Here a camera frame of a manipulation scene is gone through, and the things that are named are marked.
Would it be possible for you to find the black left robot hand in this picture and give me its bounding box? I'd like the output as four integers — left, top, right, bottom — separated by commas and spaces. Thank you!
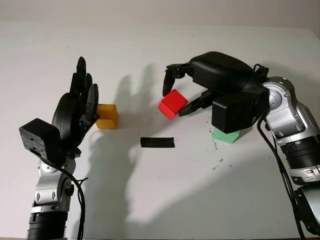
51, 56, 101, 157

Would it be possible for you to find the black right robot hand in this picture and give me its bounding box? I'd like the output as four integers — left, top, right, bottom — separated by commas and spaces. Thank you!
162, 51, 270, 117

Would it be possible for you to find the yellow block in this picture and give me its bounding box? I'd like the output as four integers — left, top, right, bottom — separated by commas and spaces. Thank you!
95, 103, 118, 130

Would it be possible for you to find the red block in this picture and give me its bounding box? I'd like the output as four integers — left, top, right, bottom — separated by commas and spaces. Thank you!
158, 89, 189, 121

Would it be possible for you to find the green block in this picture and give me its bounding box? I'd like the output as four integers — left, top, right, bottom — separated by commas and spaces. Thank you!
212, 127, 241, 144

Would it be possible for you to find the black tape strip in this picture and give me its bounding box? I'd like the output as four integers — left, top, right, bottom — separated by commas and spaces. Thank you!
140, 136, 176, 149

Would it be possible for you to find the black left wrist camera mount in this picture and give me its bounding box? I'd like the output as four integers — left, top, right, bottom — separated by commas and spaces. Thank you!
19, 117, 64, 166

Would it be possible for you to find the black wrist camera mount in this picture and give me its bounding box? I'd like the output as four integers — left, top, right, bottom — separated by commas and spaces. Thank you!
211, 91, 266, 135
19, 117, 64, 166

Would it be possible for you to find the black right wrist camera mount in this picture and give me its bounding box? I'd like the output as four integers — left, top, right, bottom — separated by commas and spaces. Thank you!
211, 91, 266, 135

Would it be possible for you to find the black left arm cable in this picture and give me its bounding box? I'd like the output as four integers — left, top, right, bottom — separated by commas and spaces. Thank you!
39, 159, 89, 240

